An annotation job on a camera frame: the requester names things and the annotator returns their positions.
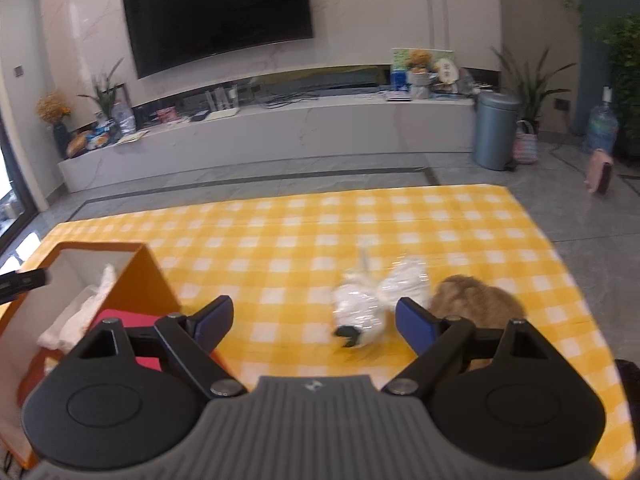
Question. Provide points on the potted plant by bin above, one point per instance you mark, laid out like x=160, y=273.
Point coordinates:
x=531, y=85

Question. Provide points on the pastel woven basket bag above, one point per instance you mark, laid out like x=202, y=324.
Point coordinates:
x=525, y=147

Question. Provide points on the black wall television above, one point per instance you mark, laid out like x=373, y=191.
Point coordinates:
x=167, y=33

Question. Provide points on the clear plastic bagged cloth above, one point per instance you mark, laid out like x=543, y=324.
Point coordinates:
x=407, y=279

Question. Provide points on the green picture card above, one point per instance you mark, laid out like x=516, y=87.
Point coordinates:
x=442, y=70

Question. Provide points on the orange cardboard box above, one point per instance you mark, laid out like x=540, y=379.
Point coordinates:
x=73, y=268

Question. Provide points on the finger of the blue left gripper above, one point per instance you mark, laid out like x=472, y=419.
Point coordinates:
x=15, y=283

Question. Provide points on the white marble tv console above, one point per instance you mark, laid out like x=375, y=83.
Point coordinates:
x=329, y=126

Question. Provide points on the yellow checkered tablecloth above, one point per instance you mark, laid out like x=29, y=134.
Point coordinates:
x=280, y=258

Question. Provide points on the white wifi router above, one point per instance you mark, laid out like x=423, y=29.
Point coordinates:
x=223, y=103

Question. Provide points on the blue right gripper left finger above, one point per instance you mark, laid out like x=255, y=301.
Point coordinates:
x=208, y=326

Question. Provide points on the green plant on console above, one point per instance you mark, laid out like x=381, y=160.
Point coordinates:
x=103, y=94

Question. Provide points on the yellow dried flower vase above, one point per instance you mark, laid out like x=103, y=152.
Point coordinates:
x=53, y=109

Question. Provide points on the white tissue paper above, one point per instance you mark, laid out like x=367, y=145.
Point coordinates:
x=74, y=321

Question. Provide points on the pink space heater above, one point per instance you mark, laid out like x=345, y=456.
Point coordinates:
x=599, y=172

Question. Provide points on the teddy bear on console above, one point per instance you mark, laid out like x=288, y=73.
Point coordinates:
x=419, y=60

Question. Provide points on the blue grey trash can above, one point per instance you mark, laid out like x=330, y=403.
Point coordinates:
x=495, y=130

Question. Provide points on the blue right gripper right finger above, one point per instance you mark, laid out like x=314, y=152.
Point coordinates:
x=419, y=328

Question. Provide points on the blue water jug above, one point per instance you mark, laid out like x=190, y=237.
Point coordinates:
x=602, y=125

